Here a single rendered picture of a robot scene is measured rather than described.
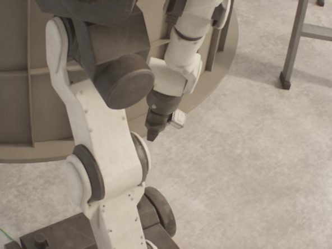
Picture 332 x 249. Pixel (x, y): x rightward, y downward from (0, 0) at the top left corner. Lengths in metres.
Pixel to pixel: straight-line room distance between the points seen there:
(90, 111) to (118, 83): 0.20
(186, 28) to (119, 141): 0.32
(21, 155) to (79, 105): 0.95
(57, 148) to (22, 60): 0.44
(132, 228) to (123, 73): 0.51
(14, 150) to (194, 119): 0.80
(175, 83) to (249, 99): 1.26
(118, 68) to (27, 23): 0.77
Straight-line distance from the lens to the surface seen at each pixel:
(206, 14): 1.07
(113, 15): 0.97
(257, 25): 3.09
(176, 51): 1.20
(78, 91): 1.21
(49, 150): 2.16
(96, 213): 1.38
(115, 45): 1.07
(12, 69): 1.93
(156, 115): 1.44
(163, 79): 1.31
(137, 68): 1.06
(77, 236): 1.70
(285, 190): 2.20
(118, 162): 1.27
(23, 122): 2.11
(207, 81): 2.54
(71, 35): 1.13
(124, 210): 1.40
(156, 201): 1.79
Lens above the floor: 1.61
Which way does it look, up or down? 44 degrees down
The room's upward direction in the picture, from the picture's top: 10 degrees clockwise
